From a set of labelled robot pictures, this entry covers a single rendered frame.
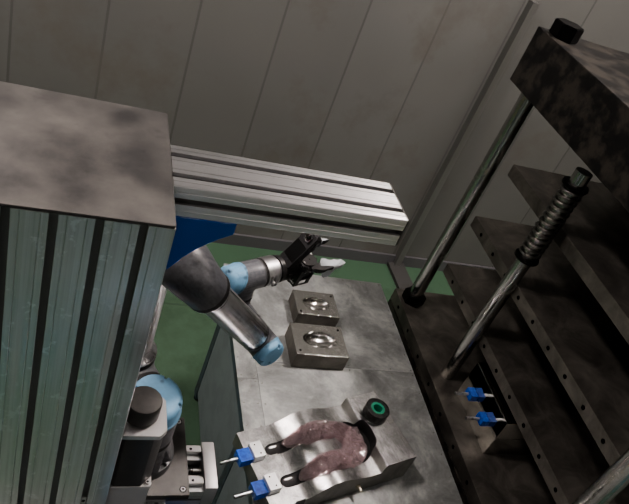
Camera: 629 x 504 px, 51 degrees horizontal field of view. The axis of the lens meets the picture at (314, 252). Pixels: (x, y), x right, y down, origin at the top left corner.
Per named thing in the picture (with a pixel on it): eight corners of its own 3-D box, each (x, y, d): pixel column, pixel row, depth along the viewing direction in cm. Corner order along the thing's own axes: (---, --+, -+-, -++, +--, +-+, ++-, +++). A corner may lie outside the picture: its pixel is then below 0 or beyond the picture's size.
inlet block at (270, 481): (235, 510, 179) (240, 499, 176) (228, 494, 182) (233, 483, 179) (276, 497, 187) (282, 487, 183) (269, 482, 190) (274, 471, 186)
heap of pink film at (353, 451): (303, 488, 188) (311, 472, 184) (277, 436, 199) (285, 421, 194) (374, 466, 202) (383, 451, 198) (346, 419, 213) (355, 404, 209)
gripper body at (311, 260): (295, 262, 179) (259, 270, 172) (307, 241, 174) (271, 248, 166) (310, 283, 176) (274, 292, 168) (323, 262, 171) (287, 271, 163)
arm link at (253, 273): (211, 284, 161) (219, 258, 157) (247, 275, 169) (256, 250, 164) (227, 306, 157) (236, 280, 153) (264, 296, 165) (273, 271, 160)
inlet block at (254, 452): (220, 476, 186) (225, 465, 183) (214, 461, 189) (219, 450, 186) (261, 465, 193) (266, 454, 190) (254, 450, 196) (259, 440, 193)
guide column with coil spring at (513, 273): (408, 430, 274) (581, 175, 198) (404, 419, 278) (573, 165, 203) (419, 431, 275) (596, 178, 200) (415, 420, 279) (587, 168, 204)
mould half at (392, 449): (266, 521, 183) (278, 500, 177) (231, 443, 199) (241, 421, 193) (403, 476, 210) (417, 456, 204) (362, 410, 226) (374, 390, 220)
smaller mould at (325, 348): (290, 366, 231) (296, 353, 227) (284, 335, 242) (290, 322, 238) (342, 370, 238) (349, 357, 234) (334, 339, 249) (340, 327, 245)
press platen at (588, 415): (614, 475, 178) (625, 464, 175) (469, 225, 260) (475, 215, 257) (798, 479, 204) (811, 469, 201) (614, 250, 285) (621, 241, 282)
